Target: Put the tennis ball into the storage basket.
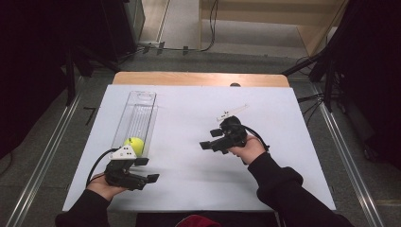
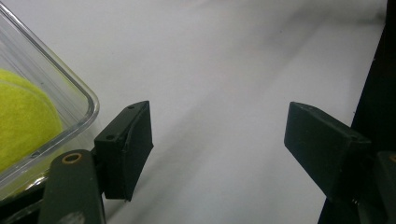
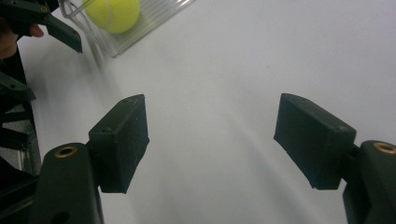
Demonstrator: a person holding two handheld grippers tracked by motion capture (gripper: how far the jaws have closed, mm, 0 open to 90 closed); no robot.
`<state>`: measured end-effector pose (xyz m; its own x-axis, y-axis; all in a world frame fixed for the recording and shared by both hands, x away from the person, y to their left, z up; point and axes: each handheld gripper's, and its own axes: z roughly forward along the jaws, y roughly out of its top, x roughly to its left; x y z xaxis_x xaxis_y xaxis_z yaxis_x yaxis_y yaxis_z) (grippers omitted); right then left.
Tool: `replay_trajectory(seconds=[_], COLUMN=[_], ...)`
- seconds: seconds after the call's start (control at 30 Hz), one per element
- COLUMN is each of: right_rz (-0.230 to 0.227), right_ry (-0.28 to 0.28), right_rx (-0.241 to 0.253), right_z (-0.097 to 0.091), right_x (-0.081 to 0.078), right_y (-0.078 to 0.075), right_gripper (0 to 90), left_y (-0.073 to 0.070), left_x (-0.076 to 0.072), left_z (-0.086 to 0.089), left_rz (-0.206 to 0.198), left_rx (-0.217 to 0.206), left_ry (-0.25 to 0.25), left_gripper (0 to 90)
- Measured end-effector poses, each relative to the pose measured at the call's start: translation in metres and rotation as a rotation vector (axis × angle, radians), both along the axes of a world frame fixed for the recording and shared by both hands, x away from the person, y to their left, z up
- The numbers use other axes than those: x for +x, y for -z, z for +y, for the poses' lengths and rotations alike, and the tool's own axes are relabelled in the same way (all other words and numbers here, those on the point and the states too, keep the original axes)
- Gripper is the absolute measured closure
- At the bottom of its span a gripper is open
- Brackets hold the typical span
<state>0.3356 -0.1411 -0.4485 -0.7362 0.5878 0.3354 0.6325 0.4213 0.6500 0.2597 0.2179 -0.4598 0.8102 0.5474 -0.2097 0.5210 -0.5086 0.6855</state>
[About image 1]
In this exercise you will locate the metal floor rail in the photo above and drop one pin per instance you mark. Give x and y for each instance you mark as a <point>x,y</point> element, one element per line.
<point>350,164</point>
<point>44,164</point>

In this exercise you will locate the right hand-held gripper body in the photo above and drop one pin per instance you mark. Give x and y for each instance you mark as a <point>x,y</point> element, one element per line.
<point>233,135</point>

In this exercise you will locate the dark curtain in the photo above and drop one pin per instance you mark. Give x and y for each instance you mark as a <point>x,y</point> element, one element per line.
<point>375,78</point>
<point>31,63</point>

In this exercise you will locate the wooden table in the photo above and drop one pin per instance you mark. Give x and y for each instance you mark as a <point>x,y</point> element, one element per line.
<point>189,78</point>

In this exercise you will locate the white table board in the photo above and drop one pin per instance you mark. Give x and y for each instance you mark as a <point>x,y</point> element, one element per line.
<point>189,176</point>

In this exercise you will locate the red cloth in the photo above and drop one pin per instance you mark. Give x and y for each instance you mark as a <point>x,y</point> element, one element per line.
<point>197,222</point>

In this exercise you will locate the person's left hand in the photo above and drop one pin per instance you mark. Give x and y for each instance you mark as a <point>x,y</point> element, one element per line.
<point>101,186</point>

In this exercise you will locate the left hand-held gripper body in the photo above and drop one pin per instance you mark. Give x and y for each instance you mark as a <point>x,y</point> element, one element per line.
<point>121,173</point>

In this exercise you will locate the clear plastic container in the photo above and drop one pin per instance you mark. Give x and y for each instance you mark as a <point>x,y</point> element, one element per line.
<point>138,116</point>

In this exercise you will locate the wooden shelf unit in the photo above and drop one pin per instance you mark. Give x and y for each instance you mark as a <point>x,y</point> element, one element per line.
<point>268,15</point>

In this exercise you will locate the black metal stand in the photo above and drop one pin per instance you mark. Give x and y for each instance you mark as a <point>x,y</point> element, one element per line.
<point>328,82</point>
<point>71,78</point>

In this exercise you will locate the black table grommet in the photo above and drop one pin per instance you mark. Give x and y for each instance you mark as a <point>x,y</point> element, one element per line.
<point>235,84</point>

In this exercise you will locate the black cabinet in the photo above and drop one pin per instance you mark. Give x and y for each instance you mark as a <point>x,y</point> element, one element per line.
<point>121,28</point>

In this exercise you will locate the yellow tennis ball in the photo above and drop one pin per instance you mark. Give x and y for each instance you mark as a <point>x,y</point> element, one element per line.
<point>135,144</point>

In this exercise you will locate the person's right hand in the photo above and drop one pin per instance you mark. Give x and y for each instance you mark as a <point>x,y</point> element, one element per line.
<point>250,151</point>

